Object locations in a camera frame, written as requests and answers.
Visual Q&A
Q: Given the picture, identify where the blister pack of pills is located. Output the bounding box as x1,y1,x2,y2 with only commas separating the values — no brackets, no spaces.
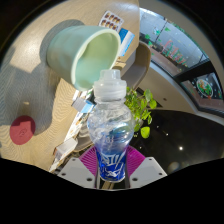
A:
98,9,125,33

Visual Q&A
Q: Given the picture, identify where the pale green mug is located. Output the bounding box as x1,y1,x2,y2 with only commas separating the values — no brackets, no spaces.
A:
45,24,122,92

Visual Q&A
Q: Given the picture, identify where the clear blue-labelled drink bottle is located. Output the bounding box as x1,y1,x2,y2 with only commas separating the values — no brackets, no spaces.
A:
87,69,136,183

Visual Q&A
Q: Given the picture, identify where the light blue carton box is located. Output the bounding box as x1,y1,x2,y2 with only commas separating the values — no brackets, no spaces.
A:
70,96,96,114

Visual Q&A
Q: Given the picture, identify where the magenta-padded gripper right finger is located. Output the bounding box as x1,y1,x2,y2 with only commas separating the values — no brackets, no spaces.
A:
124,145,168,189

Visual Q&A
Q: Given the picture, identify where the flat blue and white box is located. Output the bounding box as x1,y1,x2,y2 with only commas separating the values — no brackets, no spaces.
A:
118,27,136,58

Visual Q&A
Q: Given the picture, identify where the green potted plant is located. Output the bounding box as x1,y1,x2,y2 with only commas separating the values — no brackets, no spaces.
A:
124,85,158,140

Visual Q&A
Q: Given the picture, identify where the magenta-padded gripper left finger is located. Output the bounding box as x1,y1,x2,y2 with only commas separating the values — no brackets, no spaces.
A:
57,146,101,189

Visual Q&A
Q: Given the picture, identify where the window with festive decals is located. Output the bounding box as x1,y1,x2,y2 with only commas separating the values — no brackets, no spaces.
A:
139,8,224,118

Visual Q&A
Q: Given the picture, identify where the flat round red coaster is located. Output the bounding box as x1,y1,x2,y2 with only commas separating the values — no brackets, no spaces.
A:
9,115,37,146

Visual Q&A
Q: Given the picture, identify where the colourful printed leaflet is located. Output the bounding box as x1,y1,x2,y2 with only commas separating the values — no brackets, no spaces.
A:
64,111,89,143

